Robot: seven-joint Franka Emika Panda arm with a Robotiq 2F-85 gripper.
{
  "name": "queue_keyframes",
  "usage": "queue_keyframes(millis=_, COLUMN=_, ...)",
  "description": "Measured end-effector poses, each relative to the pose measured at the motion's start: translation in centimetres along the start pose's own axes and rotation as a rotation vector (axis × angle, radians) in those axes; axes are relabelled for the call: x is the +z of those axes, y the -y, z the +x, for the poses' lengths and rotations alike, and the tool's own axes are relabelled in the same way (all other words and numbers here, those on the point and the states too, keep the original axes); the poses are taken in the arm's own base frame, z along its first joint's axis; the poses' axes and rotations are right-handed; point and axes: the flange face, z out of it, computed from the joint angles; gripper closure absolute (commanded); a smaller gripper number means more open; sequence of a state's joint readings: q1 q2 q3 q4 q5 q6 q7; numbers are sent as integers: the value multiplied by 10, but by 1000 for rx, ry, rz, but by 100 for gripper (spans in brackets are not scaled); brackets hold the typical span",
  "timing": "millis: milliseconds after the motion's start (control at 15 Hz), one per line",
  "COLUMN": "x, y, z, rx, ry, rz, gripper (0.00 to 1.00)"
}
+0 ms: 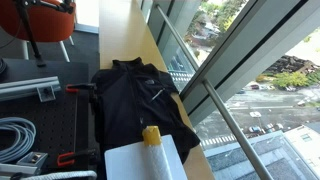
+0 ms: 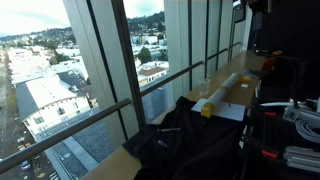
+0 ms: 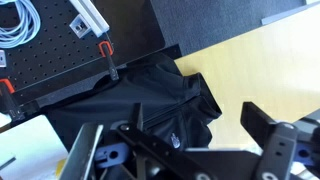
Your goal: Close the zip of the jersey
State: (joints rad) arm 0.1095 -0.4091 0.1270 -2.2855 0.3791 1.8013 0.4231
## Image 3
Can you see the aluminium corner bracket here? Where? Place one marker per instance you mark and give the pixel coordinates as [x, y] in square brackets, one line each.
[79, 27]
[2, 59]

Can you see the black perforated breadboard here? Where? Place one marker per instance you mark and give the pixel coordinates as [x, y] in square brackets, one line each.
[50, 43]

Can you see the white flat board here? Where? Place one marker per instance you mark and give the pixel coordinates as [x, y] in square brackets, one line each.
[30, 146]

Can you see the orange black bar clamp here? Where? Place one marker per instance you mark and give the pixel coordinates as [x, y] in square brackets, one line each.
[8, 100]
[110, 61]

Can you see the black zip jersey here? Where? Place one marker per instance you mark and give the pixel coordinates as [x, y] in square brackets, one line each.
[150, 86]

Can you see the aluminium extrusion rail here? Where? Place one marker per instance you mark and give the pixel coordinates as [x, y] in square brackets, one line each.
[91, 16]

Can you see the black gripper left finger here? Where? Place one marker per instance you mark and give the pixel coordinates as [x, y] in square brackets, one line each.
[156, 145]

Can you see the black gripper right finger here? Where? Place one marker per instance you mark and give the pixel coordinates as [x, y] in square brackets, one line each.
[278, 146]

